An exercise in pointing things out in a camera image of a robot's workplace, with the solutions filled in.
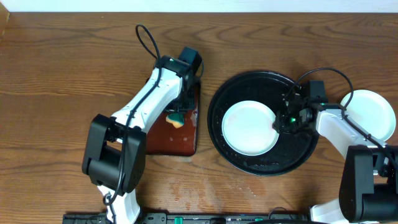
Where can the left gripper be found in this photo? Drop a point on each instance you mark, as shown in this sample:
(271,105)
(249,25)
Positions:
(191,106)

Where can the green yellow sponge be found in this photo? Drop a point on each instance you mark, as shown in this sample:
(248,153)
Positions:
(176,119)

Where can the pale green plate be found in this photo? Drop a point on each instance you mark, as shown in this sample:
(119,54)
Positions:
(373,113)
(247,128)

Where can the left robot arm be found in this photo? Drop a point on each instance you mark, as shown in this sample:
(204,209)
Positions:
(115,152)

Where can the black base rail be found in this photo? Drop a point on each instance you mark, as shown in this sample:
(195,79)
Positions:
(277,215)

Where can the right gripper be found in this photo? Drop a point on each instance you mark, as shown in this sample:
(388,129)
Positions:
(281,121)

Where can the rectangular black red tray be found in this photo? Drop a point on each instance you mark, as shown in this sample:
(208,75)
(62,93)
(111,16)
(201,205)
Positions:
(164,139)

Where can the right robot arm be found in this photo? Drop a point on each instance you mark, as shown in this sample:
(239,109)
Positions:
(368,189)

